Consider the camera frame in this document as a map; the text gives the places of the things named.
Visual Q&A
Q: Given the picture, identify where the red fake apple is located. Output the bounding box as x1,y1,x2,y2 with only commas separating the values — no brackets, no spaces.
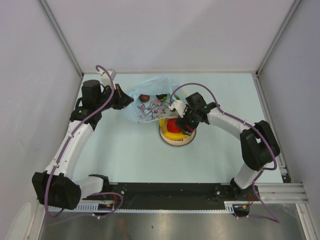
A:
166,118,181,134

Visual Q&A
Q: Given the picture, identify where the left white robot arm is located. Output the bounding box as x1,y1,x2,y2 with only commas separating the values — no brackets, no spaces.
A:
32,79,134,210

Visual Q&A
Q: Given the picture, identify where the aluminium frame front rail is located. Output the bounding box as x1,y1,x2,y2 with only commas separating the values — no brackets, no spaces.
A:
36,182,308,202

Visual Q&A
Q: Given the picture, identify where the dark brown fake fruit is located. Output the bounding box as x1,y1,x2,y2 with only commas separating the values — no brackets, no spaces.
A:
138,94,150,103

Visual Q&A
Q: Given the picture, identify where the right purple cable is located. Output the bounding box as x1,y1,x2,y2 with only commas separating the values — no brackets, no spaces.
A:
169,82,281,224

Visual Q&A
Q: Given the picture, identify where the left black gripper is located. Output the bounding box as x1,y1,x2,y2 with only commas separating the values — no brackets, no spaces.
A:
95,84,134,112

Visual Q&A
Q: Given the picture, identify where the light blue plastic bag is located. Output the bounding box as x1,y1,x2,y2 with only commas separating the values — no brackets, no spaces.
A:
123,76,185,124

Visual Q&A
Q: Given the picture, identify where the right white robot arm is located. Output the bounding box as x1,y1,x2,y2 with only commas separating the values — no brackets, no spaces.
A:
169,92,281,201

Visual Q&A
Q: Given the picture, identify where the aluminium frame rail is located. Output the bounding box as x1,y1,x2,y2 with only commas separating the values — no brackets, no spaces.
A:
254,72,291,183
36,182,308,202

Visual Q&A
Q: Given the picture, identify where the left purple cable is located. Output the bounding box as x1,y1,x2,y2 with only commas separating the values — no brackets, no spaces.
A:
44,64,124,226

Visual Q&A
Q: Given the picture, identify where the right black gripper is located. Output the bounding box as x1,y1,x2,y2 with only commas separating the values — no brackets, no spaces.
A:
174,104,200,136

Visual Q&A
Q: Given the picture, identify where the purple cable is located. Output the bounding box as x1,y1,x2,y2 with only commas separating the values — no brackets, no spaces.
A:
169,82,281,224
44,64,124,226

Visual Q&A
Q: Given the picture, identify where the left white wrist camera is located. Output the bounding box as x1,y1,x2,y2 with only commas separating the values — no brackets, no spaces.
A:
99,69,117,86

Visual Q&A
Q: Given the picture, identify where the left aluminium corner post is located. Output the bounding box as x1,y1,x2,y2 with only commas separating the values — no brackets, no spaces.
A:
37,0,84,78

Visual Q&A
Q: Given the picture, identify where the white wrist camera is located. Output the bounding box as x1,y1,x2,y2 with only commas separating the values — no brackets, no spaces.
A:
99,69,117,86
168,100,187,118

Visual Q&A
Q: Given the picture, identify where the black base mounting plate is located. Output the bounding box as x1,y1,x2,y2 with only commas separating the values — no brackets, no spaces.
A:
82,181,261,211

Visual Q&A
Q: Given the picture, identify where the aluminium frame right rail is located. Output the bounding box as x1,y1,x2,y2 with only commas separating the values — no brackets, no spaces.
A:
254,72,291,183

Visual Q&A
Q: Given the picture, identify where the aluminium corner post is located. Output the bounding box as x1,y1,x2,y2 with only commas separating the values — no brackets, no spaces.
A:
255,0,303,77
37,0,84,78

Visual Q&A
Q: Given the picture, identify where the white slotted cable duct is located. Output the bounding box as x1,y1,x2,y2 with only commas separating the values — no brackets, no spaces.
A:
63,201,234,214

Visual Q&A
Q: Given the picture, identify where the red fake pepper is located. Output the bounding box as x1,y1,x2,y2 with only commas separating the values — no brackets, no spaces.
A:
185,125,196,132

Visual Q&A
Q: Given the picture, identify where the small green fake fruit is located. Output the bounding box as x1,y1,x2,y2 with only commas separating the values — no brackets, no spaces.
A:
160,96,167,102

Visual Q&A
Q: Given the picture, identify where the white plate with red characters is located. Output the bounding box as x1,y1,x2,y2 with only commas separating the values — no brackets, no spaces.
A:
158,118,197,147

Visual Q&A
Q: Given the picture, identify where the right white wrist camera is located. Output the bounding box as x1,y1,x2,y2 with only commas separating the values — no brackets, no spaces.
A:
168,100,187,118

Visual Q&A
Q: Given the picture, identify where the yellow fake banana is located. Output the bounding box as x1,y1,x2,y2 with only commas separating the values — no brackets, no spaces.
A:
158,118,189,141

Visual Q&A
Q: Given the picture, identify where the right aluminium corner post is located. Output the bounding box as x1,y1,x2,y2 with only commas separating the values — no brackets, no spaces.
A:
255,0,303,77

